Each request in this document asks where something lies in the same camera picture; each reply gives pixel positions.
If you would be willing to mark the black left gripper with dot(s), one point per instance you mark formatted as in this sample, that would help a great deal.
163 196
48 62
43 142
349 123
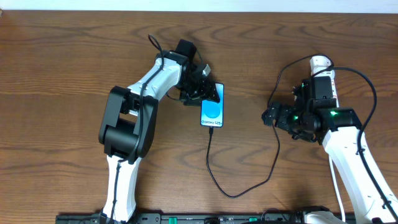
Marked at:
203 94

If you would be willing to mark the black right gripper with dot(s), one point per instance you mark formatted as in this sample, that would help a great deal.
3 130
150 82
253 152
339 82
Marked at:
277 115

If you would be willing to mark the Samsung Galaxy smartphone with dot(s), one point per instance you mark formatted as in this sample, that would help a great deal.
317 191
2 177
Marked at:
212 114

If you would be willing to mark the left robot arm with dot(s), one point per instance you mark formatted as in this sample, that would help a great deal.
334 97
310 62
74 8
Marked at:
129 120

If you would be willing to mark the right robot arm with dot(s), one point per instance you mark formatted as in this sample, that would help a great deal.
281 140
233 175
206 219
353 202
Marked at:
317 117

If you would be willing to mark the white power strip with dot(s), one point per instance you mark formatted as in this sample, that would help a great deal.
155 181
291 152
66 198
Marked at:
323 90

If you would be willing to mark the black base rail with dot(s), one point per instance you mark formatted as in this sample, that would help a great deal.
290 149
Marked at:
271 215

